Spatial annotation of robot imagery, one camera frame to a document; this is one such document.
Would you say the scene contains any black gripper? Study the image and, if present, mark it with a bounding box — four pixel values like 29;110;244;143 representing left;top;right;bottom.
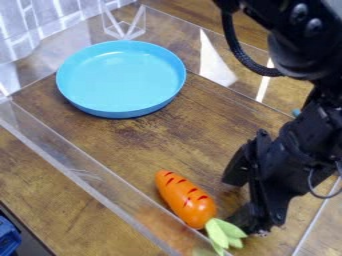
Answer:
220;121;342;237

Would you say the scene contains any orange toy carrot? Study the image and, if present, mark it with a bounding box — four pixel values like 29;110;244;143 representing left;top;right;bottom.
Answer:
155;170;247;256

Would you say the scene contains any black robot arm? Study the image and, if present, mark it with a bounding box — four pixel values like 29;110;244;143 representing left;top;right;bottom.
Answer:
212;0;342;234

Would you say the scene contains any purple toy eggplant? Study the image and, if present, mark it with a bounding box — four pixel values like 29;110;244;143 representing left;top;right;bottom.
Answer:
291;109;302;117

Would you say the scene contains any blue plastic plate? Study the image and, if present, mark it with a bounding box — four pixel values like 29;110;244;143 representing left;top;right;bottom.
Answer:
56;41;187;119

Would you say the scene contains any blue object at corner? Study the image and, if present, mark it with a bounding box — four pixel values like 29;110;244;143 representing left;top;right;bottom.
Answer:
0;216;21;256

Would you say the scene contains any clear acrylic enclosure wall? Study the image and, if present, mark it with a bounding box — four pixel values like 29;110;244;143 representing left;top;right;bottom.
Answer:
0;3;342;256

